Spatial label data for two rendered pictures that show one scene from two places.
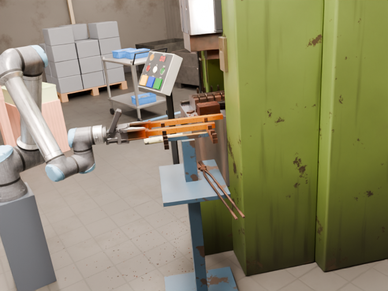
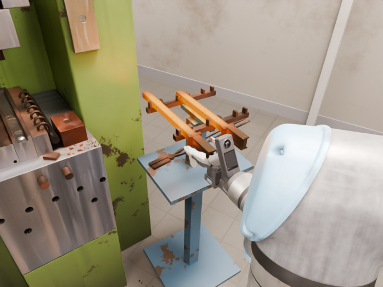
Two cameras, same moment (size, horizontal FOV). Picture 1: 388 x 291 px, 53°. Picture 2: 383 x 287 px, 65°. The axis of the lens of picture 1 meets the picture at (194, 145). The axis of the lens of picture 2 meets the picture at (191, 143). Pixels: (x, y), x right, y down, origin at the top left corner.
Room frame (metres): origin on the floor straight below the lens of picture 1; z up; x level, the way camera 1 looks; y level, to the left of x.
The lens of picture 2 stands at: (2.18, 0.89, 1.54)
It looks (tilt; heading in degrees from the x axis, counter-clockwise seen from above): 36 degrees down; 242
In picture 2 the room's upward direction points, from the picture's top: 2 degrees clockwise
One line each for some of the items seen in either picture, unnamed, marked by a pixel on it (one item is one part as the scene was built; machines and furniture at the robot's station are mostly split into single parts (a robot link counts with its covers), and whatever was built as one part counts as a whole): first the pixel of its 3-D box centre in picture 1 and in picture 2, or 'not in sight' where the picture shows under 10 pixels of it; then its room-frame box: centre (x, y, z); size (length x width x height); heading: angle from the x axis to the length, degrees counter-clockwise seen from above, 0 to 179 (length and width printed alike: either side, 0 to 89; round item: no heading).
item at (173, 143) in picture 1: (172, 138); not in sight; (2.86, 0.16, 0.54); 0.04 x 0.04 x 1.08; 10
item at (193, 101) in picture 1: (224, 97); (4, 122); (2.36, -0.22, 0.96); 0.42 x 0.20 x 0.09; 100
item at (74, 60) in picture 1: (82, 59); not in sight; (7.37, 1.92, 0.62); 1.25 x 0.83 x 1.23; 123
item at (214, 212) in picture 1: (234, 202); (64, 238); (2.30, -0.24, 0.23); 0.56 x 0.38 x 0.47; 100
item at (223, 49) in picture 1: (223, 54); (82, 24); (2.03, -0.19, 1.27); 0.09 x 0.02 x 0.17; 10
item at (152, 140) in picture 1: (174, 137); not in sight; (2.65, 0.13, 0.62); 0.44 x 0.05 x 0.05; 100
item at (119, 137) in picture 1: (116, 134); (225, 173); (1.79, 0.37, 0.97); 0.12 x 0.08 x 0.09; 96
